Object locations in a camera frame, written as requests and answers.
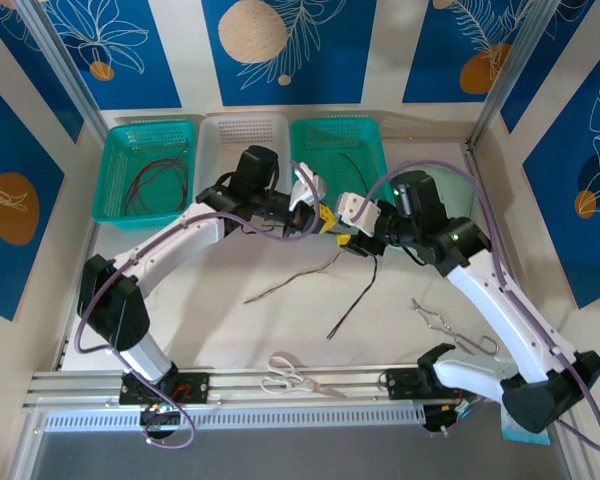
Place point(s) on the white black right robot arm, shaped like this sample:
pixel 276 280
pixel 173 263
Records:
pixel 500 310

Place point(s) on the white perforated plastic basket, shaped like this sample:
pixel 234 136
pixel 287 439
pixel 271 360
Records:
pixel 220 145

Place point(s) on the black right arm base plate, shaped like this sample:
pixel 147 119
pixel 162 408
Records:
pixel 400 385

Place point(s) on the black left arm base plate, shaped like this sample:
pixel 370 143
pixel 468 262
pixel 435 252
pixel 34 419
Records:
pixel 195 387

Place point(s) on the teal perforated plastic basket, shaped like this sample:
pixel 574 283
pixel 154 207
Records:
pixel 330 140
pixel 115 150

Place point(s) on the aluminium mounting rail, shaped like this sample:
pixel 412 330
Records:
pixel 360 375

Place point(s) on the aluminium frame post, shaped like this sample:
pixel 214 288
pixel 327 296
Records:
pixel 516 65
pixel 60 65

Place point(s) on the blue white printed packet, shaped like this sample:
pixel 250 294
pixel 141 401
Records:
pixel 522 438

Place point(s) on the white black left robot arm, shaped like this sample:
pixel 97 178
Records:
pixel 170 250

